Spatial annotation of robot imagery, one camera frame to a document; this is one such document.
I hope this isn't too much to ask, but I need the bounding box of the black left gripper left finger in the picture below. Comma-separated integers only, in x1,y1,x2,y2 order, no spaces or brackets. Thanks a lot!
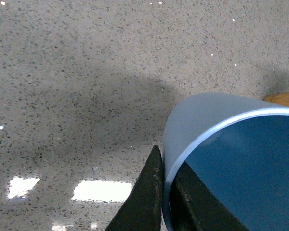
106,145,163,231

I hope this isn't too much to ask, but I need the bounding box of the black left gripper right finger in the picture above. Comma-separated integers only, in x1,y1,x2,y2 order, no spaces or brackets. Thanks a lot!
170,162,248,231

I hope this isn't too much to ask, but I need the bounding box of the blue plastic cup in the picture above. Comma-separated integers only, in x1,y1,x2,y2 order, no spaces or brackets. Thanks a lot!
162,93,289,231

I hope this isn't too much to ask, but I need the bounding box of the bamboo chopstick holder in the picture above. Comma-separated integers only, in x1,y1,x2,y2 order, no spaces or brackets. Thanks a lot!
264,92,289,107

